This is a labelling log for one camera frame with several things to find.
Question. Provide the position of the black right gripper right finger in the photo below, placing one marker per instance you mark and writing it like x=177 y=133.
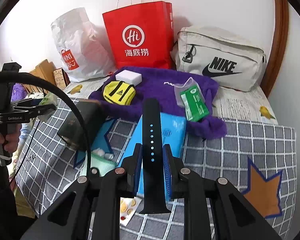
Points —
x=175 y=187

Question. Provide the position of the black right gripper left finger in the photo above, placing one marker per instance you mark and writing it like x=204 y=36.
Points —
x=132 y=166

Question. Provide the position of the white fruit print packet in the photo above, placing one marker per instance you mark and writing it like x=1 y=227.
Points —
x=128 y=207

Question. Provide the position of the green tissue pack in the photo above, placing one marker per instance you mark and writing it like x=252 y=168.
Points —
x=195 y=109

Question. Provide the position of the yellow Adidas pouch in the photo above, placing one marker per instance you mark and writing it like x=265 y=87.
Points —
x=119 y=92

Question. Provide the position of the clear mesh drawstring pouch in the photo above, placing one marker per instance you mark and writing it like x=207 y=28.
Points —
x=190 y=85

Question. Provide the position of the white sponge block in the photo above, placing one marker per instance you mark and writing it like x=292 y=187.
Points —
x=129 y=77

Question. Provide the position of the person's left forearm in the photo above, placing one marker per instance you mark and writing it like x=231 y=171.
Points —
x=8 y=212

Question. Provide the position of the person's left hand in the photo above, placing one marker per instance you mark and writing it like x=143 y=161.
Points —
x=11 y=141

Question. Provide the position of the purple plush toy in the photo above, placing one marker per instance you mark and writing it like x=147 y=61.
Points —
x=18 y=92

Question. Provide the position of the blue tissue box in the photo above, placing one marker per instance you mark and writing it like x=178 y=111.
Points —
x=173 y=129

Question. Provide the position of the wooden furniture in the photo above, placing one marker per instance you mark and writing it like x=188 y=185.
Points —
x=46 y=70

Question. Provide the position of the grey checked blanket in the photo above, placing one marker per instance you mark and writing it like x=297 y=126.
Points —
x=46 y=166

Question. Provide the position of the purple fluffy towel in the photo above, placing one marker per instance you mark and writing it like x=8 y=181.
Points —
x=152 y=86

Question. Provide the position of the white Miniso plastic bag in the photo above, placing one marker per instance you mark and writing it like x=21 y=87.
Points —
x=83 y=56

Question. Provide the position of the white printed bed sheet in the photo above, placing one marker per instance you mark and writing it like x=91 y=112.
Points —
x=228 y=103

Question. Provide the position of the beige Nike waist bag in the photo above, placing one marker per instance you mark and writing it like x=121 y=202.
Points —
x=229 y=59

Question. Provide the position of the red paper shopping bag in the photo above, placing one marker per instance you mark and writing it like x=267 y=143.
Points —
x=141 y=34

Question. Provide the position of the brown wooden bed frame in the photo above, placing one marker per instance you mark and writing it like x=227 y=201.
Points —
x=278 y=47

